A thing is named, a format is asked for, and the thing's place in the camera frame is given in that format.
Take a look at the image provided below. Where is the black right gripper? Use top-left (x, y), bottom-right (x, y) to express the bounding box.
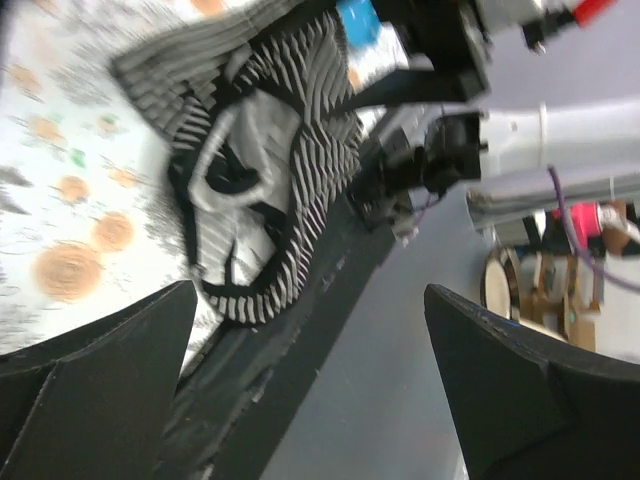
top-left (339, 1), bottom-right (489, 112)

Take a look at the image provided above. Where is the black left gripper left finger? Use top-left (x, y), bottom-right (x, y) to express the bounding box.
top-left (1, 281), bottom-right (197, 480)

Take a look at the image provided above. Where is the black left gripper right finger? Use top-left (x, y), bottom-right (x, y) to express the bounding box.
top-left (424, 284), bottom-right (639, 479)

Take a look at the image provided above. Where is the black white striped tank top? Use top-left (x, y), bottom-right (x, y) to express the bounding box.
top-left (111, 10), bottom-right (363, 324)

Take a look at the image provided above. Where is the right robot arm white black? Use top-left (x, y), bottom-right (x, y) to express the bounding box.
top-left (352, 100), bottom-right (639, 256)

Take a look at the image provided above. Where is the floral tablecloth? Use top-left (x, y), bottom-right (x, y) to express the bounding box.
top-left (0, 0), bottom-right (416, 381)

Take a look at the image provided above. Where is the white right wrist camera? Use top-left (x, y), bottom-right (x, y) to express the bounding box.
top-left (474, 0), bottom-right (629, 51)

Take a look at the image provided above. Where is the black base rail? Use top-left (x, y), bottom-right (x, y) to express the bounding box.
top-left (152, 198), bottom-right (395, 480)

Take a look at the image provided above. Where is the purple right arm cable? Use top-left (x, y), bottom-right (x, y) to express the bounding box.
top-left (547, 164), bottom-right (640, 292)

